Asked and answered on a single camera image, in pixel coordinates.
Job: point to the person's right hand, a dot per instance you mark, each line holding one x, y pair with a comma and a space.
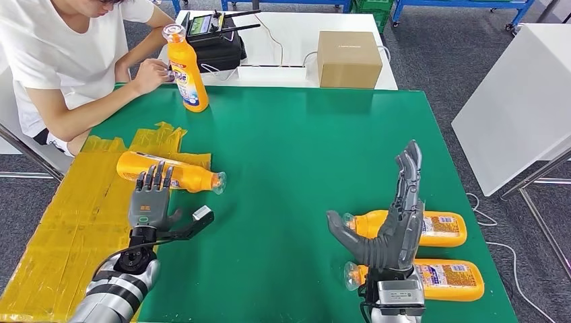
151, 76

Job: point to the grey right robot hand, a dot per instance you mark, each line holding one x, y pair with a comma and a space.
401, 240

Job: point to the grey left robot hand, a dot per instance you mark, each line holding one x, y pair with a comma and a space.
149, 207

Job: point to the orange detergent bottle clear cap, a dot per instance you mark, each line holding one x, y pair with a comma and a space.
455, 290
187, 58
446, 232
196, 178

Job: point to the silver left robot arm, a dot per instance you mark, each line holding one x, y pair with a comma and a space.
116, 290

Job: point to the person's right forearm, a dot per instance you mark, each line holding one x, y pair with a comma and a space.
98, 107

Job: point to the person's left forearm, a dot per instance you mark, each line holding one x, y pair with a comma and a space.
149, 47

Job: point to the dark tablet computer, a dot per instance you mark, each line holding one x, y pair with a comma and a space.
185, 24

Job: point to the black carry bag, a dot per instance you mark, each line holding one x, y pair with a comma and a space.
221, 54

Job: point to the black remote controller with antennas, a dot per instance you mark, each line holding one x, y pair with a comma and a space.
204, 26

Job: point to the blue metal rack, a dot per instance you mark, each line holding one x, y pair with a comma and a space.
177, 6
290, 2
446, 4

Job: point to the yellow taped cardboard sheet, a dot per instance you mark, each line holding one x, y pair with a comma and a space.
67, 232

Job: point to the person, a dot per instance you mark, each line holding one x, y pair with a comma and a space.
53, 44

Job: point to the white rectangular desk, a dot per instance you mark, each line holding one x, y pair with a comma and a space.
294, 31

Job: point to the brown cardboard box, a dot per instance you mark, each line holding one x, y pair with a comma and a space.
349, 59

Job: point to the green plastic crate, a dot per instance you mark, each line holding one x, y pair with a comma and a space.
377, 17

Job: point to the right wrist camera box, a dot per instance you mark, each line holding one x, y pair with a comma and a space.
397, 294

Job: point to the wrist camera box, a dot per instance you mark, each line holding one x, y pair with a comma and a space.
203, 214
397, 294

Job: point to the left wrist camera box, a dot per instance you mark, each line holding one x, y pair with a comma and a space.
203, 214

